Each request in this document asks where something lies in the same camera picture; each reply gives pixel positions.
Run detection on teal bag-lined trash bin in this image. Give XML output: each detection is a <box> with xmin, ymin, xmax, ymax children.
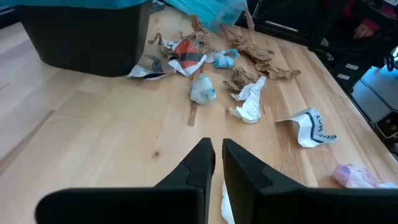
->
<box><xmin>0</xmin><ymin>0</ymin><xmax>149</xmax><ymax>10</ymax></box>

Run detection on black plastic trash bin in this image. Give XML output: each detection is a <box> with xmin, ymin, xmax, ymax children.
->
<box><xmin>18</xmin><ymin>3</ymin><xmax>153</xmax><ymax>78</ymax></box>

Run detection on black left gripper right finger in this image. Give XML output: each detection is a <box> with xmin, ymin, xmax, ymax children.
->
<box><xmin>221</xmin><ymin>138</ymin><xmax>398</xmax><ymax>224</ymax></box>

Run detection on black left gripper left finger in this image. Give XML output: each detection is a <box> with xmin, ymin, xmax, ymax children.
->
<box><xmin>35</xmin><ymin>138</ymin><xmax>216</xmax><ymax>224</ymax></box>

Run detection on person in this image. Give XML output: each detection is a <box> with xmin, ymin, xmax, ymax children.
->
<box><xmin>323</xmin><ymin>0</ymin><xmax>398</xmax><ymax>41</ymax></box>

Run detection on red black printed wrapper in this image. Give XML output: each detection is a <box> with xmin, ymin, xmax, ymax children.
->
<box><xmin>163</xmin><ymin>39</ymin><xmax>208</xmax><ymax>78</ymax></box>

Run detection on white paper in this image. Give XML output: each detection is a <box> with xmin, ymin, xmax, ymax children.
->
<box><xmin>229</xmin><ymin>76</ymin><xmax>267</xmax><ymax>124</ymax></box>
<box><xmin>220</xmin><ymin>180</ymin><xmax>236</xmax><ymax>224</ymax></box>

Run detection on light blue trash bag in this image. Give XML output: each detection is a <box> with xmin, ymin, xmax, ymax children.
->
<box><xmin>164</xmin><ymin>0</ymin><xmax>249</xmax><ymax>32</ymax></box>

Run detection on trash pieces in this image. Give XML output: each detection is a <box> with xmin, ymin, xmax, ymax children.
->
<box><xmin>213</xmin><ymin>49</ymin><xmax>241</xmax><ymax>70</ymax></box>

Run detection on pink plastic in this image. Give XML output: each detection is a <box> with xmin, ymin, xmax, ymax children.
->
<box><xmin>331</xmin><ymin>164</ymin><xmax>379</xmax><ymax>189</ymax></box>

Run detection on pale blue plastic wad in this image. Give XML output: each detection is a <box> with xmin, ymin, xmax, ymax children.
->
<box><xmin>189</xmin><ymin>73</ymin><xmax>218</xmax><ymax>106</ymax></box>

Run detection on person's hand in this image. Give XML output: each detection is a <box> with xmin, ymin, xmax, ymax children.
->
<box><xmin>353</xmin><ymin>23</ymin><xmax>376</xmax><ymax>40</ymax></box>

